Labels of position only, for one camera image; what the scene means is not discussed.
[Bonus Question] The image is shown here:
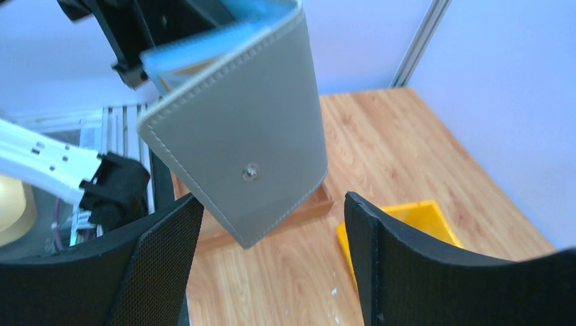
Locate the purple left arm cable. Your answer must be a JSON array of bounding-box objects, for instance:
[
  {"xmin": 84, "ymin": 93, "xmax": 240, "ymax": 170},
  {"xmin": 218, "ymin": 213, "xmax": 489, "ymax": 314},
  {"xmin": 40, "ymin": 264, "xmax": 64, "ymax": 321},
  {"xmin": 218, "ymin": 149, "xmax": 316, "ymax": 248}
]
[{"xmin": 52, "ymin": 198, "xmax": 98, "ymax": 253}]

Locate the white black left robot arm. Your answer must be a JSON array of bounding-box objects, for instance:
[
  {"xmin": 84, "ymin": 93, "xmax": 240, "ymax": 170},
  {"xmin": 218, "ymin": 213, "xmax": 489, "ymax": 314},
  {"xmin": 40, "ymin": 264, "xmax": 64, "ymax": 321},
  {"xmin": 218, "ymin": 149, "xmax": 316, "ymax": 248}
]
[{"xmin": 1, "ymin": 1, "xmax": 234, "ymax": 229}]

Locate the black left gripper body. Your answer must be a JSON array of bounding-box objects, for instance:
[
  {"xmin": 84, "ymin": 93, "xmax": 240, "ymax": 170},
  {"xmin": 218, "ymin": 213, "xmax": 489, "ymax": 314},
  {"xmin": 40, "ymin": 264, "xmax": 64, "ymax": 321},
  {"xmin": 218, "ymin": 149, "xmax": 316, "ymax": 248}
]
[{"xmin": 57, "ymin": 0, "xmax": 236, "ymax": 89}]

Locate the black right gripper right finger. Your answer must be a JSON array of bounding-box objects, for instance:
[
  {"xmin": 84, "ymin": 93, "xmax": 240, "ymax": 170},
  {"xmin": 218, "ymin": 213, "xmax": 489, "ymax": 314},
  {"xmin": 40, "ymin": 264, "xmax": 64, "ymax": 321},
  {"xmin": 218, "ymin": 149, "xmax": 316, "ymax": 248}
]
[{"xmin": 344, "ymin": 192, "xmax": 575, "ymax": 325}]

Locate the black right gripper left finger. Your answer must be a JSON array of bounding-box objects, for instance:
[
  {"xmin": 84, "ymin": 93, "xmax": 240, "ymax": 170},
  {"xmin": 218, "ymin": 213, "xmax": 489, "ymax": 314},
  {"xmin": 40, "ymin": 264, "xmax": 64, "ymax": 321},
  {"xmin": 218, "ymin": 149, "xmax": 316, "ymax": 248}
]
[{"xmin": 1, "ymin": 195, "xmax": 204, "ymax": 325}]

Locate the wooden compartment tray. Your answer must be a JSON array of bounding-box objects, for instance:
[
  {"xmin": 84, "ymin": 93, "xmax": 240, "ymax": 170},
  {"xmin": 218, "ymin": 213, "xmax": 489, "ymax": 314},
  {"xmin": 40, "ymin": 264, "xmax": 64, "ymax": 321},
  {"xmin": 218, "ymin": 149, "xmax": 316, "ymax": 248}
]
[{"xmin": 197, "ymin": 184, "xmax": 334, "ymax": 252}]

